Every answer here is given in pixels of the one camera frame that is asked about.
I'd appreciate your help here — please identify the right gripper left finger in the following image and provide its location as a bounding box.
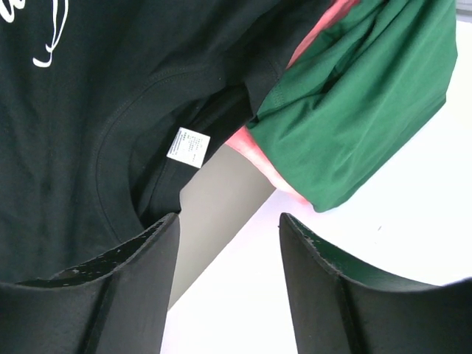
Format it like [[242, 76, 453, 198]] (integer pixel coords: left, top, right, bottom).
[[1, 213, 180, 353]]

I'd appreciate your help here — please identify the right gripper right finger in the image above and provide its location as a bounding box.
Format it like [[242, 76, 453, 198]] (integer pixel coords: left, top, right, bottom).
[[279, 213, 471, 353]]

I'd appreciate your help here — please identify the black t shirt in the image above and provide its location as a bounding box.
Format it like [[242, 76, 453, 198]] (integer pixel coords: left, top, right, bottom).
[[1, 1, 330, 283]]

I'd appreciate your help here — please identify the folded pink t shirt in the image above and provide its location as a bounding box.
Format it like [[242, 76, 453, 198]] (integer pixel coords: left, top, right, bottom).
[[226, 0, 359, 205]]

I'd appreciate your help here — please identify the folded green t shirt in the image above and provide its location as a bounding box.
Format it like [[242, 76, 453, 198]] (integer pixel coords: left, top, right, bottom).
[[248, 0, 457, 212]]

